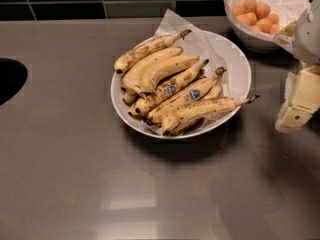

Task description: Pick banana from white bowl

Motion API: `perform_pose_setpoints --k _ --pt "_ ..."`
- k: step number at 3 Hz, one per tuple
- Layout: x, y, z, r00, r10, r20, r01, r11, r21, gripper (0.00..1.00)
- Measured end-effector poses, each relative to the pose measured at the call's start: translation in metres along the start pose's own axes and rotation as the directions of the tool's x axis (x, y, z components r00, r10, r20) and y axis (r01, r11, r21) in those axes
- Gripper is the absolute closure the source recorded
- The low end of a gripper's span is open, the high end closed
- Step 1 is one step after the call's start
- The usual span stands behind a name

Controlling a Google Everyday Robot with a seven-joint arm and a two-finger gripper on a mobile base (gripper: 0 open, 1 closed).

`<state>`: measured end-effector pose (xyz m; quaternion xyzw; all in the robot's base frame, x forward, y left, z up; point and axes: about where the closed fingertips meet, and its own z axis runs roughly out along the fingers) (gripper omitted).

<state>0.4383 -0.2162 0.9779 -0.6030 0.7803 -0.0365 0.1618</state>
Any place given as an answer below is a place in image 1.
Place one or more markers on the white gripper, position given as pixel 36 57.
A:
pixel 308 37

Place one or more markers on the spotted banana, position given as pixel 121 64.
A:
pixel 128 59
pixel 201 109

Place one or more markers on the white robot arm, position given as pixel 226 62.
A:
pixel 301 38

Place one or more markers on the white banana bowl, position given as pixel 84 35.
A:
pixel 153 131

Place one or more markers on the small rear banana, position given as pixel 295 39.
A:
pixel 216 90

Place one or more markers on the white bowl of oranges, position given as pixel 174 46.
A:
pixel 287 10

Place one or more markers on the paper liner in orange bowl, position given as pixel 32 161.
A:
pixel 256 22

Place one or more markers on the banana with blue sticker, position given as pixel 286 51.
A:
pixel 168 88

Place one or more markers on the yellow banana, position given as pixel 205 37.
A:
pixel 129 81
pixel 163 69

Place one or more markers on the lower stickered banana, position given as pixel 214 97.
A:
pixel 189 94

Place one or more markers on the short banana at left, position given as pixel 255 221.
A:
pixel 129 98

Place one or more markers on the white paper liner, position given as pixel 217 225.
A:
pixel 219 50

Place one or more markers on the orange fruit pile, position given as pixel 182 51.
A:
pixel 257 16

